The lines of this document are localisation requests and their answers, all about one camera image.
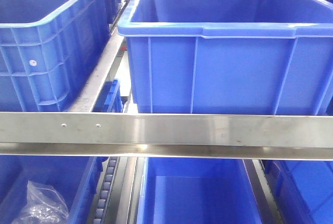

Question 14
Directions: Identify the blue crate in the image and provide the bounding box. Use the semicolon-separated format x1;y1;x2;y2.
118;0;332;116
263;160;332;223
1;0;109;111
1;155;105;223
136;157;262;223

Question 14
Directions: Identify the clear plastic bag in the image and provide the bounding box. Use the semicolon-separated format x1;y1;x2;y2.
13;181;69;223

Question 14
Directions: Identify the upper stainless shelf rail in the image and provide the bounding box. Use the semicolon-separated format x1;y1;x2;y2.
1;112;332;160

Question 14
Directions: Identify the upper left blue crate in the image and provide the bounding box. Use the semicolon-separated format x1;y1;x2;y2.
1;0;109;111

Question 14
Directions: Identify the roller track strip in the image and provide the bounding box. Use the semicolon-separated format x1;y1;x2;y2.
92;157;118;224

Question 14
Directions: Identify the upper centre blue crate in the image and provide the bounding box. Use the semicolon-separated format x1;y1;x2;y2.
118;0;332;116

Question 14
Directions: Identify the lower left blue crate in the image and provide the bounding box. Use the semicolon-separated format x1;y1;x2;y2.
1;155;105;223

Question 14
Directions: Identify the steel divider rail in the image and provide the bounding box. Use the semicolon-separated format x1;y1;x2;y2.
68;28;124;113

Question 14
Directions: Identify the lower right blue crate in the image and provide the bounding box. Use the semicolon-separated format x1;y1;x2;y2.
263;160;332;223

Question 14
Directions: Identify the lower centre blue crate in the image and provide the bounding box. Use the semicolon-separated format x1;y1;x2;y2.
136;157;262;223

